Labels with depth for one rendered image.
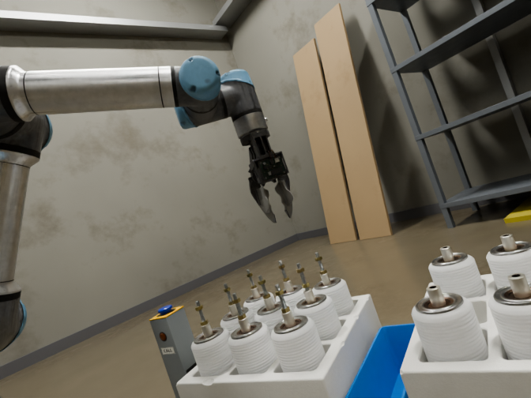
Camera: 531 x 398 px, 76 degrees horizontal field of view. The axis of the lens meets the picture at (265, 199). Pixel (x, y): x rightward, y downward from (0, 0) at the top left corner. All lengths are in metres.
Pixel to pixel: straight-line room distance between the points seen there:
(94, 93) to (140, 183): 2.66
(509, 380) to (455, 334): 0.08
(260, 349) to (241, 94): 0.56
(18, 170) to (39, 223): 2.29
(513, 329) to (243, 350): 0.49
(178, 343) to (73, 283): 2.16
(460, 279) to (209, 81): 0.65
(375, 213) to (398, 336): 1.84
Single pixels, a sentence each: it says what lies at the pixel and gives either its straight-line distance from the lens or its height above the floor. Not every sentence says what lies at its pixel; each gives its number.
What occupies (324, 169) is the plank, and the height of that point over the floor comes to 0.64.
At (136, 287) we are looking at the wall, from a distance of 3.20.
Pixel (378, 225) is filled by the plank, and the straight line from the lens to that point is 2.72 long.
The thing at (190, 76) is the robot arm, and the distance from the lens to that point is 0.66.
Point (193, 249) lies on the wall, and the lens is 3.39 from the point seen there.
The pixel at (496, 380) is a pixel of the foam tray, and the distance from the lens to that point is 0.63.
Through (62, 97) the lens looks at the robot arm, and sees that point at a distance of 0.71.
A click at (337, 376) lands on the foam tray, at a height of 0.15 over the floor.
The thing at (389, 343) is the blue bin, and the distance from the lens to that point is 0.97.
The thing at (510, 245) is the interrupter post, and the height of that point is 0.26.
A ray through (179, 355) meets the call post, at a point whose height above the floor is 0.20.
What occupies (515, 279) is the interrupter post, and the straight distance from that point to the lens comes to 0.63.
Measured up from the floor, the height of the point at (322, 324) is 0.21.
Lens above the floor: 0.50
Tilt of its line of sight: 1 degrees up
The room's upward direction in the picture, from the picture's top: 19 degrees counter-clockwise
